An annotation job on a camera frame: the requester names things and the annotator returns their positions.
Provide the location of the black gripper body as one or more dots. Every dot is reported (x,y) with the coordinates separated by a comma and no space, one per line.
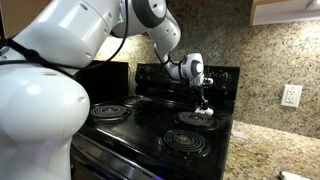
(200,91)

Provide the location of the white cloth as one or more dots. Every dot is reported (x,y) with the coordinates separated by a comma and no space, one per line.
(205,111)

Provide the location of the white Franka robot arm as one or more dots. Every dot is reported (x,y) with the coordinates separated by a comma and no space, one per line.
(40,110)

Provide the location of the black electric stove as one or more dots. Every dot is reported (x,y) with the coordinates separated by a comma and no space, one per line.
(150,126)

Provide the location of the large black coil burner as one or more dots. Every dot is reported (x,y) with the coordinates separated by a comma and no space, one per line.
(195,120)
(109,111)

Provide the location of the small black coil burner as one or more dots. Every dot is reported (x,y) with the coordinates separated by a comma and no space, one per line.
(183,142)
(133,100)

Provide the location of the black box appliance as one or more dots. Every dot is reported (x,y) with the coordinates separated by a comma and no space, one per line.
(106,80)

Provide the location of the wooden upper cabinet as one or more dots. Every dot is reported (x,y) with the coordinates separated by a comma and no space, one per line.
(286,13)
(16,13)

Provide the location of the white wall outlet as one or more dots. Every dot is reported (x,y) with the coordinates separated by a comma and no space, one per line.
(291,96)

